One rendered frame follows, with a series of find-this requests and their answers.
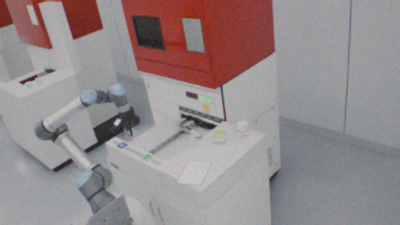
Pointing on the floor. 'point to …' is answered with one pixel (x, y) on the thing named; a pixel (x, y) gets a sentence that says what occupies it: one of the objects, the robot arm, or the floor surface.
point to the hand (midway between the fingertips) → (130, 140)
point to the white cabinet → (144, 191)
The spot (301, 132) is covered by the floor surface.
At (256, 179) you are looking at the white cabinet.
